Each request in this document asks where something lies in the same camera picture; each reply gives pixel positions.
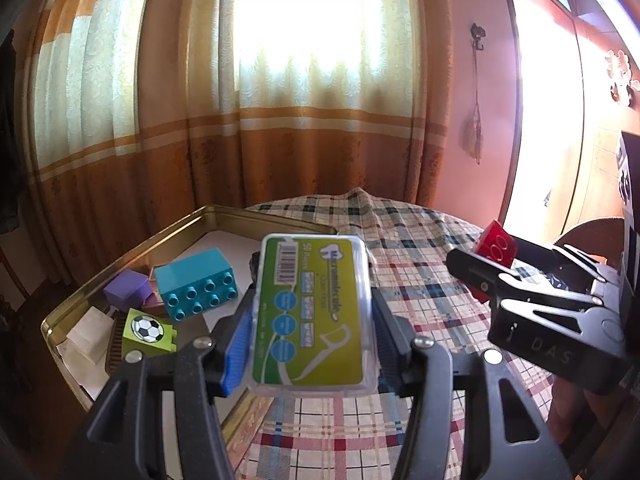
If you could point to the wooden door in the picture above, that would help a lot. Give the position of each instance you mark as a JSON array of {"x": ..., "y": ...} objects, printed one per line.
[{"x": 600, "y": 150}]

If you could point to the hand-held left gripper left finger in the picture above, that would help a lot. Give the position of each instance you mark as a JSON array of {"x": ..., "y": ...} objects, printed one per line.
[{"x": 235, "y": 350}]

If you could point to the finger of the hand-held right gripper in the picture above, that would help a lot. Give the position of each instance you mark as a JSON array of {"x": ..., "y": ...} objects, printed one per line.
[
  {"x": 540, "y": 255},
  {"x": 475, "y": 267}
]

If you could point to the purple block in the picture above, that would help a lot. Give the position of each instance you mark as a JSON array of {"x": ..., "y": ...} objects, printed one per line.
[{"x": 127, "y": 287}]

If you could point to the clear box with green label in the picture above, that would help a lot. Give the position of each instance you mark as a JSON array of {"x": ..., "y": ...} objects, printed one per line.
[{"x": 310, "y": 310}]

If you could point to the red building block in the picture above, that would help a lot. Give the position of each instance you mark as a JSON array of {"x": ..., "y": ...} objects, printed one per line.
[{"x": 495, "y": 245}]

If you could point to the green block with soccer ball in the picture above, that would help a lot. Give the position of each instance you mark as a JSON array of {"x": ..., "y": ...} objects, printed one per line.
[{"x": 150, "y": 332}]

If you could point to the white box with red mark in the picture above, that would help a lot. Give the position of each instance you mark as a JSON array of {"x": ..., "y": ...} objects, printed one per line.
[{"x": 90, "y": 340}]

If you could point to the metal wall hook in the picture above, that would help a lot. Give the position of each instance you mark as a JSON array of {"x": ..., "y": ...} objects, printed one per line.
[{"x": 477, "y": 35}]

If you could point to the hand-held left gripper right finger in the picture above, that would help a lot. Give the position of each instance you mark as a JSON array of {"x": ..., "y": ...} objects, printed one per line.
[{"x": 390, "y": 350}]

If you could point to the gold metal tin box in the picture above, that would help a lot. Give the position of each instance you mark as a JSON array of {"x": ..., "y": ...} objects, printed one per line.
[{"x": 165, "y": 240}]

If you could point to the door ornament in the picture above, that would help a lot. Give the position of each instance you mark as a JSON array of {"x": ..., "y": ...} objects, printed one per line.
[{"x": 620, "y": 67}]

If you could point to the orange and white curtain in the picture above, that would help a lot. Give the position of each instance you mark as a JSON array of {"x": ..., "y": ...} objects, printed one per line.
[
  {"x": 85, "y": 110},
  {"x": 300, "y": 110}
]

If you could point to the brown comb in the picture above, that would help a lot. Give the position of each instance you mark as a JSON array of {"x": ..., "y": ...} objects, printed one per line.
[{"x": 115, "y": 345}]

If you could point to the teal building block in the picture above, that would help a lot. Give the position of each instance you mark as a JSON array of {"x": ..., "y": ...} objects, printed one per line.
[{"x": 192, "y": 280}]

